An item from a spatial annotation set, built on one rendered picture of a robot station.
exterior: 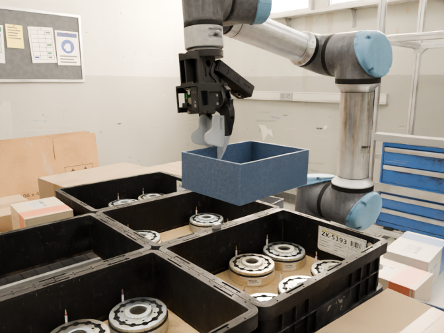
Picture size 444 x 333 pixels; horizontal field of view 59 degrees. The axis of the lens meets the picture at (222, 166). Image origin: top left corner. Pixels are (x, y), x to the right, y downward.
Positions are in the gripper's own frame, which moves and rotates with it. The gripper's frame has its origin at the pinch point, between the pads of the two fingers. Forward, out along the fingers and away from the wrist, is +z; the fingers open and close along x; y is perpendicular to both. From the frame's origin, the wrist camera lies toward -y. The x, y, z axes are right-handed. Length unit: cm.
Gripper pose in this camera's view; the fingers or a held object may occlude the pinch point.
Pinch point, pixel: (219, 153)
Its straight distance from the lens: 80.1
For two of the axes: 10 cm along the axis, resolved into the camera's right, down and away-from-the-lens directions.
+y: -7.3, 1.5, -6.7
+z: 0.6, 9.9, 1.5
